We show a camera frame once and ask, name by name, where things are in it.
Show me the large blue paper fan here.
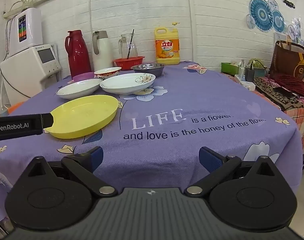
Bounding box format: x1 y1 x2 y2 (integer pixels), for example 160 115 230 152
249 0 275 32

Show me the yellow plastic plate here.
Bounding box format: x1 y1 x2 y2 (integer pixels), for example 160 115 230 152
43 95 119 139

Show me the glass pitcher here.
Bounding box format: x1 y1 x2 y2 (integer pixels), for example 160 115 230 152
118 33 139 60

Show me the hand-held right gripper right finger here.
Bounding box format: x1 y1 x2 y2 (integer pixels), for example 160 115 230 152
184 146 280 196

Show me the green cardboard box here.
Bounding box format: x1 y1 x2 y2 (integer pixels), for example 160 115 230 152
221 62 268 78

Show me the red plastic basket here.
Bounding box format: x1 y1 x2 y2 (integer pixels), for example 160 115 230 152
114 56 145 71

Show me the white thermos jug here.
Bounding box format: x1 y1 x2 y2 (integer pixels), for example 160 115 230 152
92 30 114 72

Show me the black power adapter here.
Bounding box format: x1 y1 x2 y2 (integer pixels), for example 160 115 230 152
245 66 255 82

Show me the dark red knitted cloth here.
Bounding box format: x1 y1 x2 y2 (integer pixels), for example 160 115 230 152
270 74 304 99

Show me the black stirring stick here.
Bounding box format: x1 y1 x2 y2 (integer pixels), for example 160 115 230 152
127 29 135 59

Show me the white appliance with screen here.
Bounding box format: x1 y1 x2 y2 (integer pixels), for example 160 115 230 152
0 44 62 105

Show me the white wall water purifier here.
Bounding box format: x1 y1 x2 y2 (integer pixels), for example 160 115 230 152
6 8 43 55

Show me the purple plastic bowl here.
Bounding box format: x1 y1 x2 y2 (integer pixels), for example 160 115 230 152
71 72 95 82

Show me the red thermos jug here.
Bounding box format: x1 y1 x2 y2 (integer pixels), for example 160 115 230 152
64 30 92 77

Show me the purple floral tablecloth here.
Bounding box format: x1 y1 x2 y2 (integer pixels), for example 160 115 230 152
0 60 304 220

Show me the white power strip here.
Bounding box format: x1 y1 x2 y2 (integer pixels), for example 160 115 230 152
234 74 256 91

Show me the brown paper bag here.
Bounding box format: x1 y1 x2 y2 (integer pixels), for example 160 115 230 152
270 40 304 80

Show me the orange stool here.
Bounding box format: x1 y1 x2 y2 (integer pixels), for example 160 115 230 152
7 101 26 113

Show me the medium blue paper fan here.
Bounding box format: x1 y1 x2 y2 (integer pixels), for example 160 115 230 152
272 10 286 33

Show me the brown patterned cloth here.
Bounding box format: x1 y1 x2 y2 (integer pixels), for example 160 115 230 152
253 77 303 110

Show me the yellow detergent bottle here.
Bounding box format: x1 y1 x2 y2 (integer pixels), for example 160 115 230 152
154 22 180 65

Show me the orange plaid cloth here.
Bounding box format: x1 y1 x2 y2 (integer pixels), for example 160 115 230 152
283 101 304 145

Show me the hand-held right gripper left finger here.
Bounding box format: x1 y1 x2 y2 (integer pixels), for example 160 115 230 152
23 146 118 197

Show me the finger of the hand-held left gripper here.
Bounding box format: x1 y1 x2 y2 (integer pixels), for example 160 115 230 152
40 113 54 130

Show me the plain white plate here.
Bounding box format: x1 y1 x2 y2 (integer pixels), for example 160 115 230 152
56 78 103 99

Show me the white plate with flower print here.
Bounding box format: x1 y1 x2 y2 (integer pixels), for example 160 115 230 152
100 73 156 95

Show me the stainless steel bowl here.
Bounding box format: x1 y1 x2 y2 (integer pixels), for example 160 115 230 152
131 63 166 78

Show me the white bowl with red pattern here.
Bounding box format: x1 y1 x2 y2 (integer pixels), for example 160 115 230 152
94 67 122 80

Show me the black phone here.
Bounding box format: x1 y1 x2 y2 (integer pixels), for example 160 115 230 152
273 87 296 99

